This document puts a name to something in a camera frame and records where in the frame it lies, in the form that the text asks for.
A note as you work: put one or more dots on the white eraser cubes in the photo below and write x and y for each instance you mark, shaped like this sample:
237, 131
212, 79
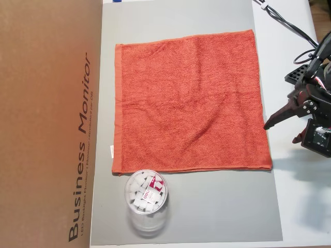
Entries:
137, 199

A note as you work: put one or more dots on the clear plastic jar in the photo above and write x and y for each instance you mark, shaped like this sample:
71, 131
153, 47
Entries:
147, 227

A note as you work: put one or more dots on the grey table mat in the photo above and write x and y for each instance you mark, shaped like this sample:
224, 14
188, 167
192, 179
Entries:
207, 206

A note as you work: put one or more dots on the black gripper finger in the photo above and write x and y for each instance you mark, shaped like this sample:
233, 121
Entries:
282, 113
301, 137

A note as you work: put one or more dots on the orange terry towel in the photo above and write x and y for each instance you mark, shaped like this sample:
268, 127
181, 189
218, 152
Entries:
181, 103

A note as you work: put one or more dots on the white towel care tag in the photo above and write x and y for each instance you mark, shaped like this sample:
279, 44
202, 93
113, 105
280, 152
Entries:
111, 152

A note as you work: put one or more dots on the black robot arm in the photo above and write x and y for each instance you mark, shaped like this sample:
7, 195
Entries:
323, 51

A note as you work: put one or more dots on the brown cardboard monitor box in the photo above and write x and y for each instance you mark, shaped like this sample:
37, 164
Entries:
38, 103

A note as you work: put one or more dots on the black square wrist camera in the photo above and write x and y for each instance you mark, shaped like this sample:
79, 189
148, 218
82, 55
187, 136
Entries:
316, 139

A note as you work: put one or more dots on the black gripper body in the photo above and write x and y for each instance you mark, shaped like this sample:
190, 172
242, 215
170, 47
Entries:
297, 107

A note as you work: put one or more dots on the red white deli label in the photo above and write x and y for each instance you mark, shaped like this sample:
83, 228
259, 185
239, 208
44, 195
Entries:
152, 191

